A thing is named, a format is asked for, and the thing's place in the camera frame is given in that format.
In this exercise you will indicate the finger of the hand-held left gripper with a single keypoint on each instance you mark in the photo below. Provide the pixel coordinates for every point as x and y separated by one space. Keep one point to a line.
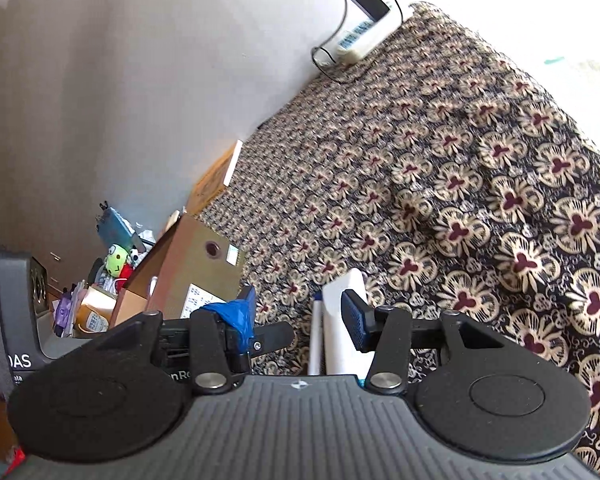
275 337

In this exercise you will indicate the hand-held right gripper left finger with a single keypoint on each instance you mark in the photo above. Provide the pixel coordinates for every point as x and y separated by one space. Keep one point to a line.
232 317

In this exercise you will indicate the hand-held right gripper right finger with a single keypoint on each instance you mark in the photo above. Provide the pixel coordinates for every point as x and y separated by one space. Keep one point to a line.
355 320

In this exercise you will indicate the white box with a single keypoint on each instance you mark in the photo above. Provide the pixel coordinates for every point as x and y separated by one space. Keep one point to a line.
342 300

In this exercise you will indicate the brown cardboard shoebox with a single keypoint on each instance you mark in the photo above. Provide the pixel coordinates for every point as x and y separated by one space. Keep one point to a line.
190 270

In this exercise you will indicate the white and blue pen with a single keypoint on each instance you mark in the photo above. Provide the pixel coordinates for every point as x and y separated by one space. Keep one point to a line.
316 330

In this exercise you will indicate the purple packet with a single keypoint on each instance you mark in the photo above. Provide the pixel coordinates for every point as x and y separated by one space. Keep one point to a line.
64 312

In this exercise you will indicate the orange carton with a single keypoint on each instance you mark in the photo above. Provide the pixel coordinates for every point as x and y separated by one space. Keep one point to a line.
95 312

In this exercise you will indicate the stack of thin books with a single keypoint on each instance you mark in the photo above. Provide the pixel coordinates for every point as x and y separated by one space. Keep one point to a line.
172 222

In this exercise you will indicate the green frog plush toy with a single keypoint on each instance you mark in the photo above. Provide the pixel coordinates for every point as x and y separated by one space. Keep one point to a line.
116 261

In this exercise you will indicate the dark floral bedspread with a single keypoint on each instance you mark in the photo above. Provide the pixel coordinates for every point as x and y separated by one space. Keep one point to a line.
430 185

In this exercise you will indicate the white power strip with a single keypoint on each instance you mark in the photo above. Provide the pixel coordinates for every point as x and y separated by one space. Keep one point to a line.
362 35

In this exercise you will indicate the black charger adapter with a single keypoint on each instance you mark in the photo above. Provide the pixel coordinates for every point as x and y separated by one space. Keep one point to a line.
372 2

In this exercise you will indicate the pale floral bedsheet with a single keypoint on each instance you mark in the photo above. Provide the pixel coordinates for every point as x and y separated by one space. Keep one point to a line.
580 75

